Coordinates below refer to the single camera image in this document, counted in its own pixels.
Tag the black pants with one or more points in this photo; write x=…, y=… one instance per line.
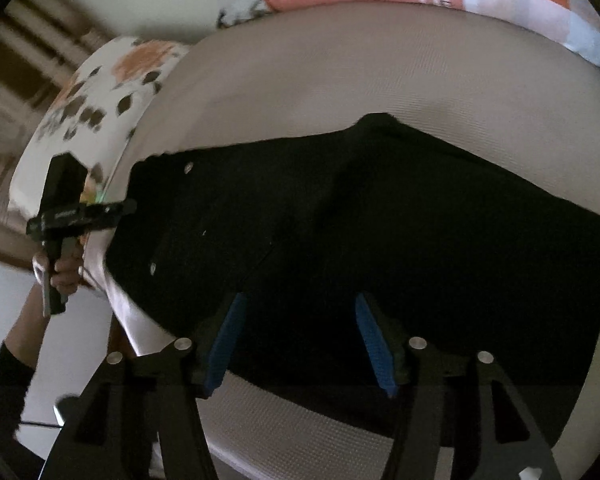
x=438, y=242

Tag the person's left hand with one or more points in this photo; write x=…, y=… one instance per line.
x=66, y=276

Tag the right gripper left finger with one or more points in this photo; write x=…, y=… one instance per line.
x=223, y=345

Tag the left forearm black sleeve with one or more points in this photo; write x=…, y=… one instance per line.
x=19, y=353

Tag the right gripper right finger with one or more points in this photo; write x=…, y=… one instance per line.
x=376, y=347

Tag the floral white pillow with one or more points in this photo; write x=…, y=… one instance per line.
x=93, y=117

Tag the wooden headboard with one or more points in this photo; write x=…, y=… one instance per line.
x=42, y=43

